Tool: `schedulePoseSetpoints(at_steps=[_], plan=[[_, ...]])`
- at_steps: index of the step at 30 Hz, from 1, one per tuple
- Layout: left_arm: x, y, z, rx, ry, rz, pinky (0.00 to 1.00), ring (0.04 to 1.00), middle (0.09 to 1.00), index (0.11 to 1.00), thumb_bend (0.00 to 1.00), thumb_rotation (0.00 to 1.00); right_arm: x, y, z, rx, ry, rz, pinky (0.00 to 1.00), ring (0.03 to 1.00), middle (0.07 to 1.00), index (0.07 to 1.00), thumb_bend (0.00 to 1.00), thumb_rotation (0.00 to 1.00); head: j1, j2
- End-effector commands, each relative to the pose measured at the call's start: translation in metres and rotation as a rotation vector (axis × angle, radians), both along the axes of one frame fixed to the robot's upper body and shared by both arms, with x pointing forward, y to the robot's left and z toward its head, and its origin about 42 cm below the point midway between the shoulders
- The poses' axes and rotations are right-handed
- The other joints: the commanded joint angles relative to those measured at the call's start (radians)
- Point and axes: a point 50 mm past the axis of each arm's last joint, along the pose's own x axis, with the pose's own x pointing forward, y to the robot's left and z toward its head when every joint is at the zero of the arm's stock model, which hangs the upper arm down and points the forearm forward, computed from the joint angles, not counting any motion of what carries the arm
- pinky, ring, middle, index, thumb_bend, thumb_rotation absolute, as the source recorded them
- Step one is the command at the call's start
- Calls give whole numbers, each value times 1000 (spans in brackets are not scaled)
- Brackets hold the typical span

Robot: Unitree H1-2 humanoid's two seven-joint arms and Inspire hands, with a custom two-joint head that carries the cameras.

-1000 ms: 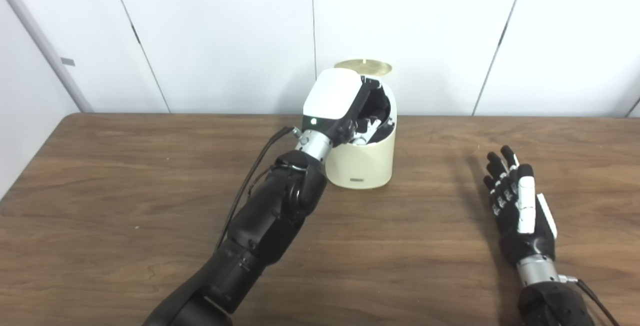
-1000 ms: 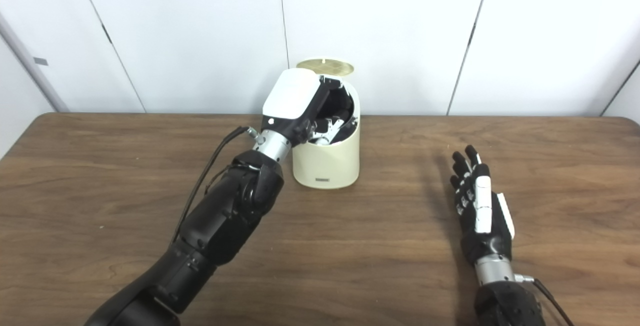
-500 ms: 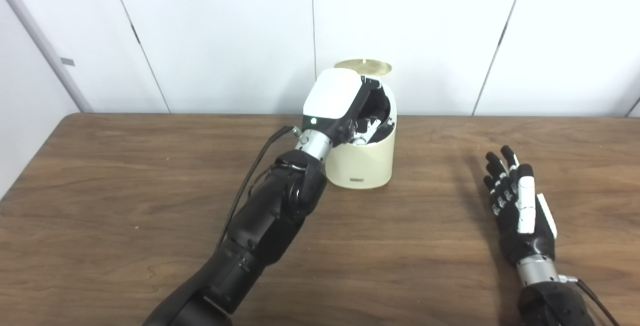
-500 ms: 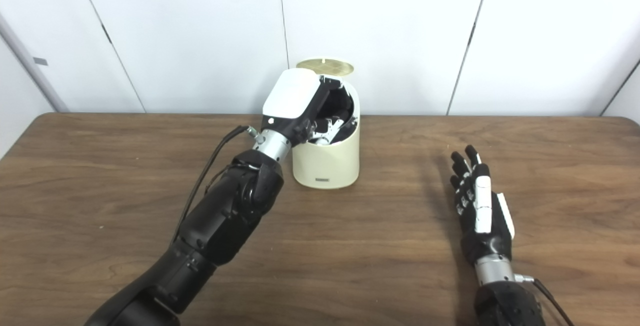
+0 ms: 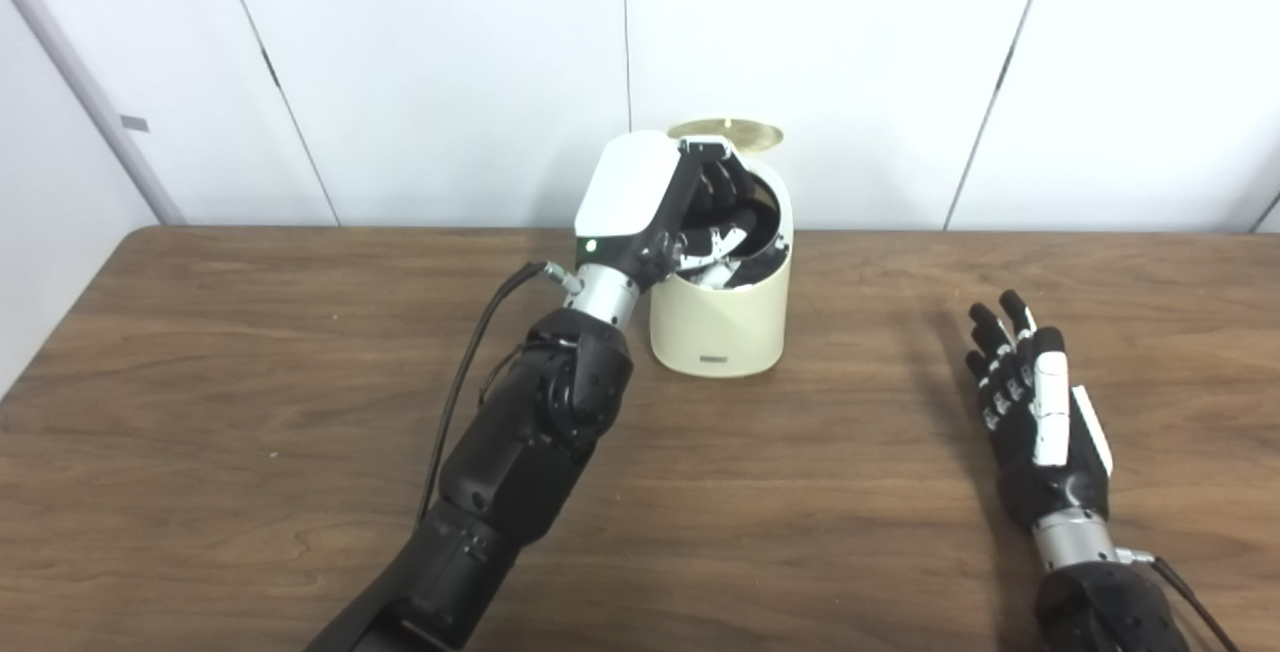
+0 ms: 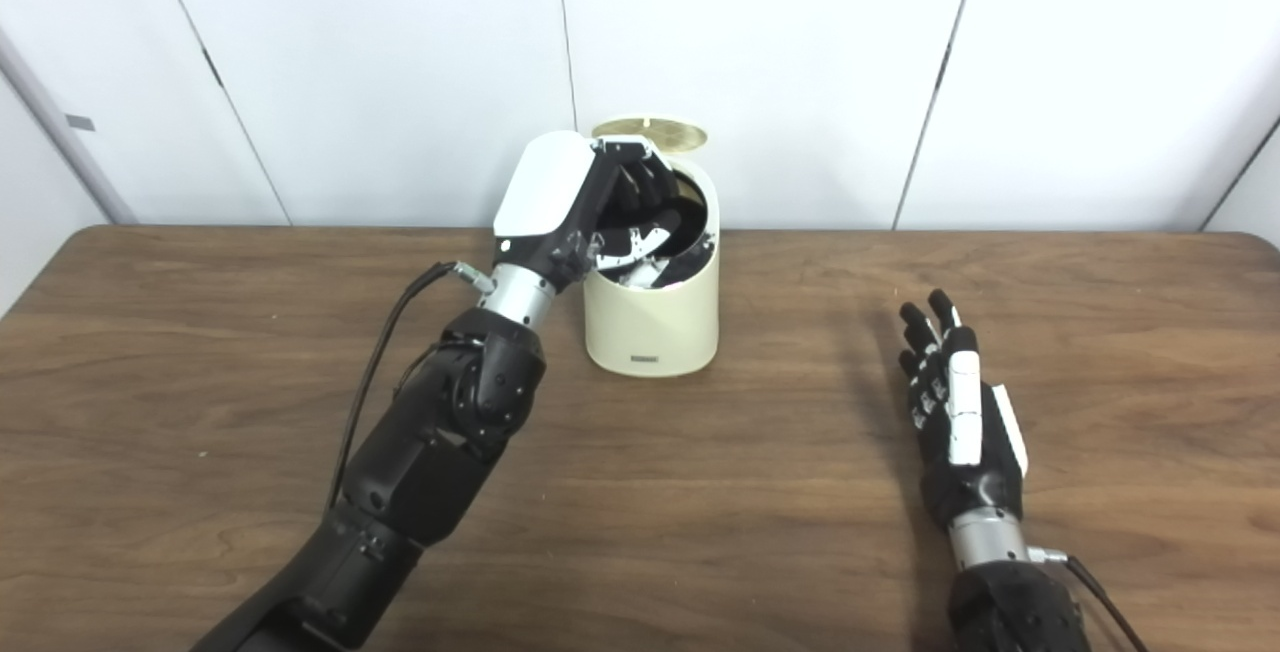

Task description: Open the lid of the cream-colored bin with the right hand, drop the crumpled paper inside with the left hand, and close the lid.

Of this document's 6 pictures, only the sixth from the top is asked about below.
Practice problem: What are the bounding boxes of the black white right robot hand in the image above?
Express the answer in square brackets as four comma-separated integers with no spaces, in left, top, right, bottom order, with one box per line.
[897,289,1030,533]

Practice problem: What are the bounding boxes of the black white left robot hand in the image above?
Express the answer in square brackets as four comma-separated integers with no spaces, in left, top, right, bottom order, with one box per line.
[492,130,684,293]

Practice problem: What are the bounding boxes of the cream round bin lid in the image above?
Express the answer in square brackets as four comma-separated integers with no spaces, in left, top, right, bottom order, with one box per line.
[590,116,709,153]

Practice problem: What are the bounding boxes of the cream-colored round bin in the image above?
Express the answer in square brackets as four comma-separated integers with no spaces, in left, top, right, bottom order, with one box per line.
[583,157,721,378]

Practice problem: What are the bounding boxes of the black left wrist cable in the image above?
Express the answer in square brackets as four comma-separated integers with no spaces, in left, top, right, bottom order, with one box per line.
[325,261,496,513]

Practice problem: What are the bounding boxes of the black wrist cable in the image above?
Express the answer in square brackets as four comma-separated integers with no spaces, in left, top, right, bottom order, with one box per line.
[325,261,496,513]
[1028,546,1151,652]

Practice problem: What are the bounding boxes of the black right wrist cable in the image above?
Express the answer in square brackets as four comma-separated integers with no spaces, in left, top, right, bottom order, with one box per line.
[1028,546,1151,652]

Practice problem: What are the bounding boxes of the gray wall corner trim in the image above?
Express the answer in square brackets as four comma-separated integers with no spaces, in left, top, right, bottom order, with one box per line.
[0,27,138,226]

